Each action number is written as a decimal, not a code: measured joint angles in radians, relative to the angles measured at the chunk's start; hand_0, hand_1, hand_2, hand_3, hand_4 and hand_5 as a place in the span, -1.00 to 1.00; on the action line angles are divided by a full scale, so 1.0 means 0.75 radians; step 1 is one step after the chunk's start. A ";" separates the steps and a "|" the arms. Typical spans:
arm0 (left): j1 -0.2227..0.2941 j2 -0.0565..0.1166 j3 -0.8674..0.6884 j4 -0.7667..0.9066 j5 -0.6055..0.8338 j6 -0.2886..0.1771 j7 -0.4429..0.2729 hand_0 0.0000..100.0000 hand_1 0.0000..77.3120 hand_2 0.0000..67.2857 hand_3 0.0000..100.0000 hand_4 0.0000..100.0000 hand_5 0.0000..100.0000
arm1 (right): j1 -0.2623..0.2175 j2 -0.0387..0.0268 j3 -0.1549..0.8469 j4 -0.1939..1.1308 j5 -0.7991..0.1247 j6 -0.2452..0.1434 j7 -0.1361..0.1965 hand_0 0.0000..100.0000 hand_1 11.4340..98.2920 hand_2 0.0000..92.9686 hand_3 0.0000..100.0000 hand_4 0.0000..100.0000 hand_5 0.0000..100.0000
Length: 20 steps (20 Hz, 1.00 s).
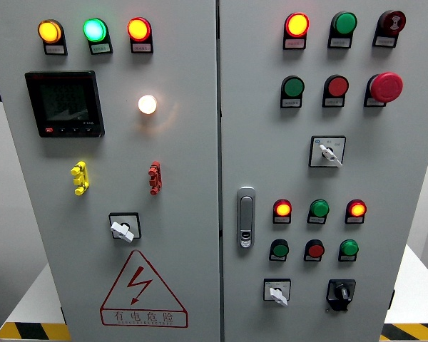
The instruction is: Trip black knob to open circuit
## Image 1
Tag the lit yellow round lamp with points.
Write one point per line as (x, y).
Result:
(50, 31)

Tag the small unlit green lamp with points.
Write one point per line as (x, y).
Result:
(320, 208)
(349, 248)

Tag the lit red round lamp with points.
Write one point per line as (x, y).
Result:
(297, 24)
(138, 29)

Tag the small black label plate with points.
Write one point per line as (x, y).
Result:
(55, 50)
(333, 102)
(276, 259)
(294, 43)
(384, 41)
(142, 47)
(281, 220)
(346, 258)
(100, 48)
(339, 42)
(311, 259)
(372, 102)
(354, 220)
(291, 103)
(315, 220)

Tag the dark red buzzer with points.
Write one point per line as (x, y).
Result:
(394, 22)

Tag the pale grey cabinet door with display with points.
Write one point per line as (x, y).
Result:
(182, 160)

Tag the small green push button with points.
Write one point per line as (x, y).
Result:
(280, 250)

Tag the lit white lamp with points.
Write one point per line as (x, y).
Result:
(147, 104)

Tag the small red push button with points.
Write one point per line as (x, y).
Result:
(315, 250)

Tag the black display meter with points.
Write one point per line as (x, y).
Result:
(64, 103)

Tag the black yellow striped tape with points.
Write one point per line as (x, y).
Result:
(410, 333)
(32, 332)

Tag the silver door lock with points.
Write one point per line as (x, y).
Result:
(246, 217)

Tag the small lit red lamp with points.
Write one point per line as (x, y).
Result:
(357, 209)
(282, 209)

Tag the red warning triangle sticker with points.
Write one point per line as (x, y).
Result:
(141, 281)

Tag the large red stop button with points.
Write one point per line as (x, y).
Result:
(387, 87)

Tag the lit green round lamp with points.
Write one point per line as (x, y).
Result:
(94, 30)

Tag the unlit green round lamp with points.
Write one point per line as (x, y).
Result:
(345, 23)

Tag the pale grey cabinet door with lock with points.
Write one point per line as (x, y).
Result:
(378, 160)

